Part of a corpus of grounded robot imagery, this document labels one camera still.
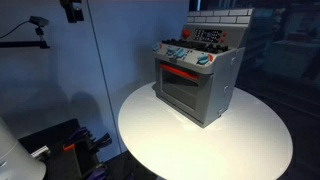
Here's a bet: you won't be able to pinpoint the dark background cabinet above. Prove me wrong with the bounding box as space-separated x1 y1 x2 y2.
261 13 320 83

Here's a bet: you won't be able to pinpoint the purple handled pliers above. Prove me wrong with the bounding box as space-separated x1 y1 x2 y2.
65 126 92 145
87 165 108 180

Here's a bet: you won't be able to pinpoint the thin black webcam cable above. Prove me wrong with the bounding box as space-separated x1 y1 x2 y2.
0 20 31 40

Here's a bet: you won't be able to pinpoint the orange clamp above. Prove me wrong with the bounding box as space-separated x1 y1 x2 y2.
62 143 76 152

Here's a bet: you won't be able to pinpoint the black webcam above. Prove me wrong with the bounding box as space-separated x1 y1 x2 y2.
28 15 50 28

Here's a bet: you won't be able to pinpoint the black tool rack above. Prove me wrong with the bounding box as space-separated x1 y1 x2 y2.
18 118 113 180

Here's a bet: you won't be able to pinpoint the black handled pliers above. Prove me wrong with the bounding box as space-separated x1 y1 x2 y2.
90 132 113 149

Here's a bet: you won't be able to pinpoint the gray toy stove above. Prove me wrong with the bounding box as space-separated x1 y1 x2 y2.
152 8 254 129

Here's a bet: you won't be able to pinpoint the black burner grate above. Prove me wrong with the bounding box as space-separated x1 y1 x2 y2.
161 38 205 50
196 42 230 55

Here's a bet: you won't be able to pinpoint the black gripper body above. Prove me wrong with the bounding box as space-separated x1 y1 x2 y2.
59 0 84 13

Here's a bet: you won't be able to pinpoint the silver metal tool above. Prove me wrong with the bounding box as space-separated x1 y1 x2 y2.
30 145 52 160

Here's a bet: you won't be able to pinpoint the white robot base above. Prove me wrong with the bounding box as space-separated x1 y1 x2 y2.
0 116 47 180

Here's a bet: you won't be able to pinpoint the red oven door handle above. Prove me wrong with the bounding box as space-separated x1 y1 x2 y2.
159 63 201 81

